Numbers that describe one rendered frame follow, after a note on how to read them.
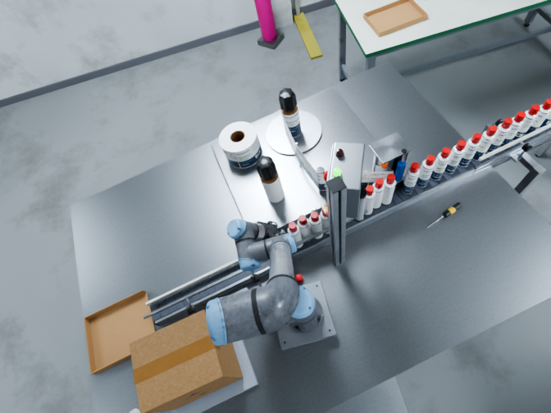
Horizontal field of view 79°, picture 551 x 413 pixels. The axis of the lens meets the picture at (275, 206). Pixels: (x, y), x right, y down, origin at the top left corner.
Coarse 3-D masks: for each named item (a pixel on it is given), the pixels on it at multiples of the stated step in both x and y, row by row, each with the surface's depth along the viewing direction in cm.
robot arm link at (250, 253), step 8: (240, 240) 123; (248, 240) 123; (240, 248) 122; (248, 248) 121; (256, 248) 121; (264, 248) 120; (240, 256) 121; (248, 256) 120; (256, 256) 121; (264, 256) 121; (240, 264) 121; (248, 264) 119; (256, 264) 120
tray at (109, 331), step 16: (112, 304) 158; (128, 304) 161; (144, 304) 159; (96, 320) 160; (112, 320) 158; (128, 320) 157; (144, 320) 155; (96, 336) 156; (112, 336) 155; (128, 336) 153; (144, 336) 152; (96, 352) 152; (112, 352) 151; (128, 352) 150; (96, 368) 149
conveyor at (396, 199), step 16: (448, 176) 158; (400, 192) 159; (416, 192) 157; (384, 208) 156; (352, 224) 155; (320, 240) 154; (224, 272) 155; (192, 288) 154; (160, 304) 153; (176, 304) 152
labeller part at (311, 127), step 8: (304, 112) 190; (272, 120) 192; (280, 120) 191; (304, 120) 188; (312, 120) 187; (272, 128) 189; (280, 128) 188; (304, 128) 185; (312, 128) 184; (320, 128) 183; (272, 136) 186; (280, 136) 185; (304, 136) 182; (312, 136) 182; (320, 136) 181; (272, 144) 184; (280, 144) 183; (288, 144) 182; (304, 144) 180; (312, 144) 179; (280, 152) 180; (288, 152) 179
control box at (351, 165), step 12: (336, 144) 105; (348, 144) 104; (360, 144) 103; (348, 156) 102; (360, 156) 101; (348, 168) 100; (360, 168) 99; (348, 180) 98; (360, 180) 97; (348, 192) 98; (360, 192) 98; (348, 204) 105; (348, 216) 112
